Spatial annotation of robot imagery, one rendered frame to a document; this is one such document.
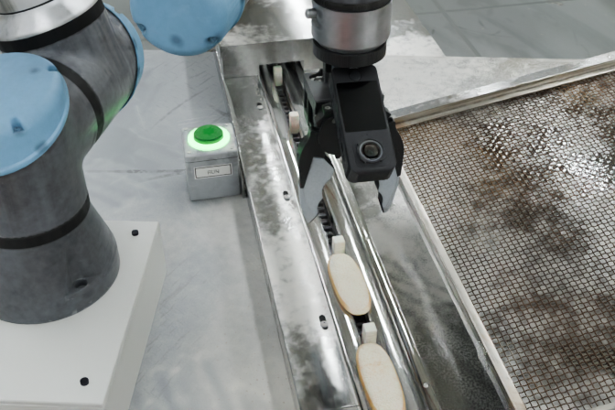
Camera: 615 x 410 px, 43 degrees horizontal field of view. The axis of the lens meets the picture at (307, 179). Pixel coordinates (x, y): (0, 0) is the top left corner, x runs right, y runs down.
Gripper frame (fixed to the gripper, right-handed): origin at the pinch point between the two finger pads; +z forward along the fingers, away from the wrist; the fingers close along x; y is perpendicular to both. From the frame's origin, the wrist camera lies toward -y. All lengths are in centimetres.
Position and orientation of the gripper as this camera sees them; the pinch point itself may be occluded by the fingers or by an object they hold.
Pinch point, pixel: (348, 213)
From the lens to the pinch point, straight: 85.7
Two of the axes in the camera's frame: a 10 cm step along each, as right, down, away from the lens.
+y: -2.0, -5.9, 7.8
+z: 0.0, 8.0, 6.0
